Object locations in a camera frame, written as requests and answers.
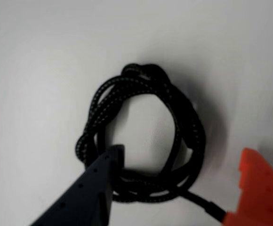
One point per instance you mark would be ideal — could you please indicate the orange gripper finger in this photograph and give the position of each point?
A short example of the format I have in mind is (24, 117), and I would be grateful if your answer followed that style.
(261, 188)

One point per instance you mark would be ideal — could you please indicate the dark navy gripper finger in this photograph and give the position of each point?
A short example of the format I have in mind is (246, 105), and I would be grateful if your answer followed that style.
(80, 200)

